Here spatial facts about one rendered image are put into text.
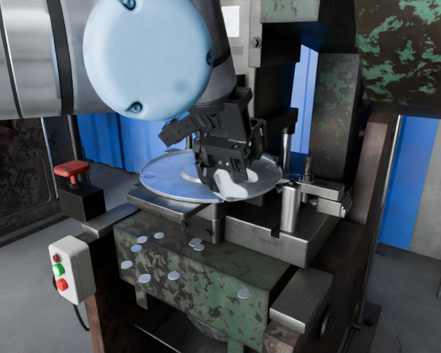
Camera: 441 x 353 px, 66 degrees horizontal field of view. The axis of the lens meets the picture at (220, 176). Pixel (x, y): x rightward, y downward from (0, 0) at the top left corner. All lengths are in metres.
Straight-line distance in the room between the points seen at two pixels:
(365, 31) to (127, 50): 0.25
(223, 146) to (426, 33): 0.24
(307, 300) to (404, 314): 1.08
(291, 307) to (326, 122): 0.48
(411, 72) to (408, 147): 1.44
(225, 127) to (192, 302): 0.41
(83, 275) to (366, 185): 0.71
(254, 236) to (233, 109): 0.33
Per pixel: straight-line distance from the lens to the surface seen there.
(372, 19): 0.37
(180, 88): 0.21
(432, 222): 2.00
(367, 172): 0.95
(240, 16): 0.67
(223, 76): 0.40
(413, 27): 0.37
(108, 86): 0.20
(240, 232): 0.69
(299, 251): 0.65
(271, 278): 0.63
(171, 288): 0.76
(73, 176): 0.88
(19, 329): 1.63
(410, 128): 1.83
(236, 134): 0.44
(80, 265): 0.81
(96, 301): 0.90
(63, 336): 1.53
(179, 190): 0.62
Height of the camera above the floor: 1.04
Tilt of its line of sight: 22 degrees down
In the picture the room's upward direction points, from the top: straight up
